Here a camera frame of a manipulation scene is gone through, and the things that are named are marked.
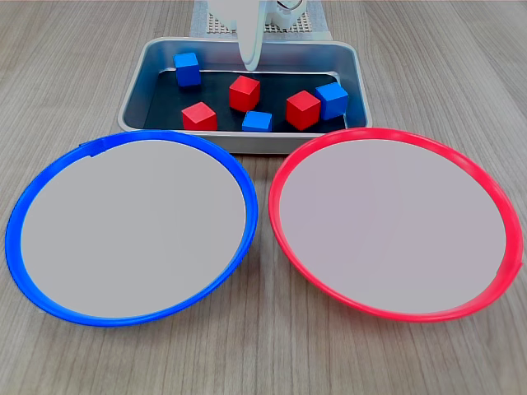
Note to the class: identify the small red cube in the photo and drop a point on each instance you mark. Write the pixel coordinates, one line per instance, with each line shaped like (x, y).
(303, 111)
(244, 94)
(199, 117)

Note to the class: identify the small blue cube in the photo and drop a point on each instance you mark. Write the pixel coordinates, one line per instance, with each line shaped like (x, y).
(257, 122)
(187, 70)
(332, 100)

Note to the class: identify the steel tray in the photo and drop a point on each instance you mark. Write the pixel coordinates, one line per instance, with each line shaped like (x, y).
(164, 53)

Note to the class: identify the blue-rimmed white plate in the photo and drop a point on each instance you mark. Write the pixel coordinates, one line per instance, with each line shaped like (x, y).
(131, 230)

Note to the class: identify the red-rimmed white plate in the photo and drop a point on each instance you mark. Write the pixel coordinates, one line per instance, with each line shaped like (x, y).
(391, 230)

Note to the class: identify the pale perforated base plate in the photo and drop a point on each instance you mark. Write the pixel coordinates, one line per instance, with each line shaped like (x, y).
(296, 25)

